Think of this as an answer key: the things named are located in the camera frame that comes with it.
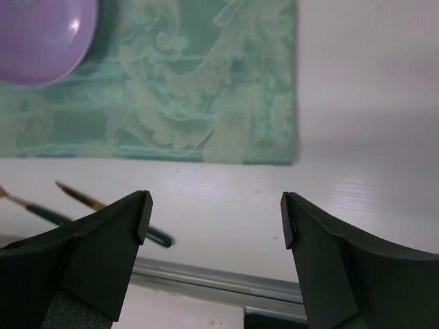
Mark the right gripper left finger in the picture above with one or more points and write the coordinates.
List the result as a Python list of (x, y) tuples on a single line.
[(77, 275)]

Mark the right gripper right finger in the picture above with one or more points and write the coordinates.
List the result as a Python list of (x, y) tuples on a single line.
[(350, 278)]

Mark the lilac plastic plate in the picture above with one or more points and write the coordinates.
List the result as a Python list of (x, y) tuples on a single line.
[(44, 41)]

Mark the gold fork green handle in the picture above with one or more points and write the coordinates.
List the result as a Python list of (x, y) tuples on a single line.
[(46, 214)]

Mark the teal patterned cloth napkin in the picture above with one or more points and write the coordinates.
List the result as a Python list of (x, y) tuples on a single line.
[(197, 81)]

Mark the gold knife green handle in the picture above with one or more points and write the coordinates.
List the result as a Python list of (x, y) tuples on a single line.
[(152, 234)]

